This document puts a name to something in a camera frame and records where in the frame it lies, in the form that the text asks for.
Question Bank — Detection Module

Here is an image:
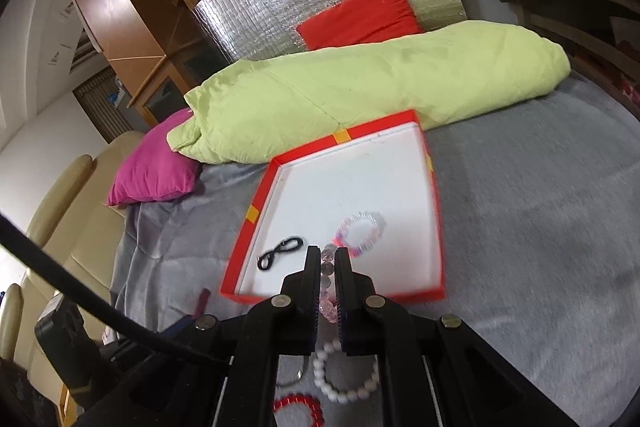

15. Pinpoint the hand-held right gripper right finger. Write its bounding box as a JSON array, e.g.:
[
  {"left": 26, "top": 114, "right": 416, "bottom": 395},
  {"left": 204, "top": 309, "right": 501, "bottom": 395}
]
[{"left": 334, "top": 247, "right": 581, "bottom": 427}]

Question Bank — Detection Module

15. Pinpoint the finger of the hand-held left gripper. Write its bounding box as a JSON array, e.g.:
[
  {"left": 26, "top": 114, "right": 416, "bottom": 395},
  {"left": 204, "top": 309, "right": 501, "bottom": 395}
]
[{"left": 162, "top": 314, "right": 196, "bottom": 338}]

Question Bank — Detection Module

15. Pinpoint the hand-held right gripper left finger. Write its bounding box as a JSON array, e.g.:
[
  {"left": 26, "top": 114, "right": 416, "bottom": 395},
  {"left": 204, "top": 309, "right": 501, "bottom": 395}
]
[{"left": 75, "top": 246, "right": 322, "bottom": 427}]

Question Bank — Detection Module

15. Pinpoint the pink clear bead bracelet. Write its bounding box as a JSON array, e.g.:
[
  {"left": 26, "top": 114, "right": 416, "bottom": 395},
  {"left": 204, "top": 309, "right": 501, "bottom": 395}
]
[{"left": 320, "top": 244, "right": 338, "bottom": 324}]

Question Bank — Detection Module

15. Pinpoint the black hair tie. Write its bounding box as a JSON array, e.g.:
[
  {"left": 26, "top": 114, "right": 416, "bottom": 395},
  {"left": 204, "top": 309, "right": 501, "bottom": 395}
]
[{"left": 256, "top": 236, "right": 304, "bottom": 270}]

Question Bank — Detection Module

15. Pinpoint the pink purple iridescent bead bracelet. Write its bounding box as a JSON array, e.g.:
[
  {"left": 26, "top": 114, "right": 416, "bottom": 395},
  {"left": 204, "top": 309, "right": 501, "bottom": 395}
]
[{"left": 334, "top": 211, "right": 387, "bottom": 255}]

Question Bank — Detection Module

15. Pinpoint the white bead bracelet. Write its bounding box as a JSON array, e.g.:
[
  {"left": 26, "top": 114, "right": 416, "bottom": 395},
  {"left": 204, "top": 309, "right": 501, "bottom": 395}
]
[{"left": 312, "top": 339, "right": 381, "bottom": 404}]

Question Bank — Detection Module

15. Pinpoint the silver bangle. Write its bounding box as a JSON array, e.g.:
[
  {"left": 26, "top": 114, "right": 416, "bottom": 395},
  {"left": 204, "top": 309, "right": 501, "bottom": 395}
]
[{"left": 275, "top": 356, "right": 307, "bottom": 388}]

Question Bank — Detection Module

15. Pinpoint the red shallow cardboard box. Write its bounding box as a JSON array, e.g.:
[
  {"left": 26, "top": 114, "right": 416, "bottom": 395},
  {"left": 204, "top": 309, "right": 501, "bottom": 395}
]
[{"left": 220, "top": 109, "right": 446, "bottom": 305}]

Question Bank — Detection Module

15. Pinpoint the red bead bracelet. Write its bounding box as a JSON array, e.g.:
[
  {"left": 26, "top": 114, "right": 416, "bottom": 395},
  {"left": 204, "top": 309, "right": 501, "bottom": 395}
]
[{"left": 272, "top": 396, "right": 323, "bottom": 427}]

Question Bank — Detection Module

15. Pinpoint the beige sofa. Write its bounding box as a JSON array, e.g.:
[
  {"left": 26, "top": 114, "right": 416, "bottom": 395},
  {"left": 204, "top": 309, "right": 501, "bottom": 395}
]
[{"left": 0, "top": 130, "right": 146, "bottom": 408}]

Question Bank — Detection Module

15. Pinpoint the magenta pillow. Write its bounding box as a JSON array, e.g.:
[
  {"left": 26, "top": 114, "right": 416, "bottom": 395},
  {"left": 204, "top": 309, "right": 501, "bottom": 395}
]
[{"left": 106, "top": 109, "right": 203, "bottom": 206}]

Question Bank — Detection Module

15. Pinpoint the light green folded duvet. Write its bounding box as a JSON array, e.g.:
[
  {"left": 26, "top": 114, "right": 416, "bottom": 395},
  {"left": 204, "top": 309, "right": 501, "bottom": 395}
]
[{"left": 167, "top": 21, "right": 572, "bottom": 165}]

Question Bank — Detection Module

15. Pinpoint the red cushion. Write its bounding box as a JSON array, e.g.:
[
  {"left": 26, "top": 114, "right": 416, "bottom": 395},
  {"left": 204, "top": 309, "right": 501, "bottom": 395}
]
[{"left": 296, "top": 0, "right": 425, "bottom": 52}]

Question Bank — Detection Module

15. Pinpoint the black cable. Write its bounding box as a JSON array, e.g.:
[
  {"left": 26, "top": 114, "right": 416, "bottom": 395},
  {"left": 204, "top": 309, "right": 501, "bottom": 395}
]
[{"left": 0, "top": 214, "right": 231, "bottom": 365}]

